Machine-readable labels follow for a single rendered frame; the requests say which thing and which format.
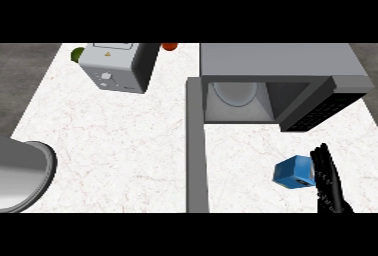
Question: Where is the green round vegetable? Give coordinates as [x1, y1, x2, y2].
[70, 46, 88, 64]

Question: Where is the grey microwave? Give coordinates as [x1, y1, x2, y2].
[198, 42, 377, 133]

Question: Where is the grey steel sink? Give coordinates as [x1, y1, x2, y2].
[0, 135, 59, 214]

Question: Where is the grey microwave door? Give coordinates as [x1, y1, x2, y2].
[185, 76, 212, 214]

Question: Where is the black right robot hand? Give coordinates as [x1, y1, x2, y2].
[309, 142, 356, 214]

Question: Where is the white toaster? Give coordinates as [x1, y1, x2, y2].
[79, 42, 163, 95]

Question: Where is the blue milk carton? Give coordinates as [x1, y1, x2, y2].
[272, 154, 318, 190]

